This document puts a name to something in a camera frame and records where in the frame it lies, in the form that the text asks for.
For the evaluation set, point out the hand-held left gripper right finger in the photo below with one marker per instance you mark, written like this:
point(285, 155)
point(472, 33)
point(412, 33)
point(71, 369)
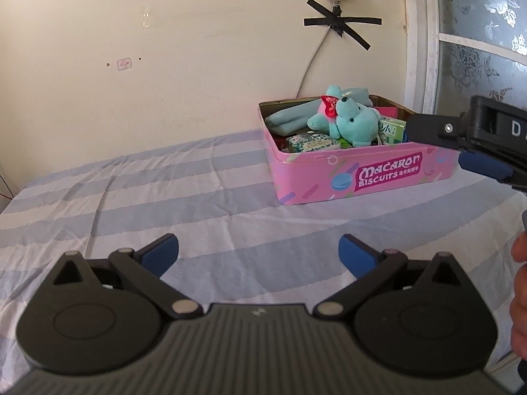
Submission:
point(356, 253)

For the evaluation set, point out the teal pouch bag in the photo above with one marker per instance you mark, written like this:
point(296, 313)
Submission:
point(288, 117)

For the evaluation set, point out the teal plush bear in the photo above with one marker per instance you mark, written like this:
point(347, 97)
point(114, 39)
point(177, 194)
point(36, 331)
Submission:
point(354, 125)

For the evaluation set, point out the person's right hand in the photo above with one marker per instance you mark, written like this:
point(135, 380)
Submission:
point(521, 296)

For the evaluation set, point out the green snack packet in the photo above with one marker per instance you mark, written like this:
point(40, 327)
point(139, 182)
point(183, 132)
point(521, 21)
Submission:
point(313, 142)

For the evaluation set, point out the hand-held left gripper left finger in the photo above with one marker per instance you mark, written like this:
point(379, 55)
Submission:
point(160, 253)

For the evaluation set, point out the clear wall hook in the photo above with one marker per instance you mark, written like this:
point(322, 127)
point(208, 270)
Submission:
point(147, 15)

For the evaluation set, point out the pink wall sticker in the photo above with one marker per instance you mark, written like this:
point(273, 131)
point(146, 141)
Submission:
point(123, 64)

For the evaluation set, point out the green medicine box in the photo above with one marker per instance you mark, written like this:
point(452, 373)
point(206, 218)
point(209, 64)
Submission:
point(391, 129)

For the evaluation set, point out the pink biscuit tin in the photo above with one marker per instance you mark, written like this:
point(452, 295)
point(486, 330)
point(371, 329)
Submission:
point(329, 177)

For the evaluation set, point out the white framed window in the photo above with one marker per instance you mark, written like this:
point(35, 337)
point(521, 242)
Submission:
point(473, 8)

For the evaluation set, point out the striped bed sheet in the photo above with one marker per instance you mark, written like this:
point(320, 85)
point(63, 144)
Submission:
point(164, 197)

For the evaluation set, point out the black tape cross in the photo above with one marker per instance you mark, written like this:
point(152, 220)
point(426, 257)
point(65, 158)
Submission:
point(341, 22)

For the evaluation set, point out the magenta wallet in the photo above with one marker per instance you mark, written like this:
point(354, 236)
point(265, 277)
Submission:
point(387, 112)

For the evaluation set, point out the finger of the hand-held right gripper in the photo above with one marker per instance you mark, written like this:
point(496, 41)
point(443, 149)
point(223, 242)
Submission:
point(483, 165)
point(432, 127)

